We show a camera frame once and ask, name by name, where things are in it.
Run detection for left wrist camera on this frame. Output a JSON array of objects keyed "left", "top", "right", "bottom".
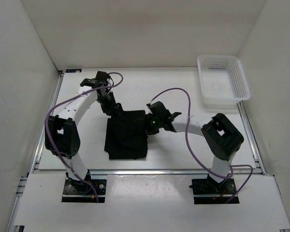
[{"left": 95, "top": 71, "right": 111, "bottom": 86}]

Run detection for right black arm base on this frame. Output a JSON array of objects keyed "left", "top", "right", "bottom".
[{"left": 189, "top": 176, "right": 240, "bottom": 205}]

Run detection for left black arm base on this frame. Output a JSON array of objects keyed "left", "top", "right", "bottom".
[{"left": 61, "top": 175, "right": 107, "bottom": 203}]

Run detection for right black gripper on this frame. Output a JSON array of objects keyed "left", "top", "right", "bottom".
[{"left": 141, "top": 113, "right": 163, "bottom": 135}]

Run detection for black sport shorts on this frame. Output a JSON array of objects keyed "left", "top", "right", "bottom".
[{"left": 104, "top": 103, "right": 148, "bottom": 160}]

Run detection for aluminium front rail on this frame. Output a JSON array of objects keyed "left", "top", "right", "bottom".
[{"left": 90, "top": 169, "right": 208, "bottom": 175}]

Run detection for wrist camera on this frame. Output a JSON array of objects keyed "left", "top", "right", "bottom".
[
  {"left": 95, "top": 71, "right": 111, "bottom": 86},
  {"left": 147, "top": 101, "right": 171, "bottom": 118}
]

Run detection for white perforated plastic basket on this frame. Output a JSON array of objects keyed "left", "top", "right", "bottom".
[{"left": 197, "top": 55, "right": 250, "bottom": 114}]

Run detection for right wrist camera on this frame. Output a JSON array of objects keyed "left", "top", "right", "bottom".
[{"left": 147, "top": 101, "right": 171, "bottom": 118}]

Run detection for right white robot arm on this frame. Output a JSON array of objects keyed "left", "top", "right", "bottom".
[{"left": 145, "top": 112, "right": 244, "bottom": 193}]

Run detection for blue label sticker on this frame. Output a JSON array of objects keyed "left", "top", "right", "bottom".
[{"left": 65, "top": 69, "right": 82, "bottom": 73}]

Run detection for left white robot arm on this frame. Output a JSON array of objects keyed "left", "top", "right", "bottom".
[{"left": 44, "top": 71, "right": 124, "bottom": 193}]

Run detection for aluminium left side rail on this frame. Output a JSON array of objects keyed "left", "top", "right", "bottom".
[{"left": 5, "top": 70, "right": 65, "bottom": 232}]

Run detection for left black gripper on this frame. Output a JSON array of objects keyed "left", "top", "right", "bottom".
[{"left": 97, "top": 91, "right": 120, "bottom": 118}]

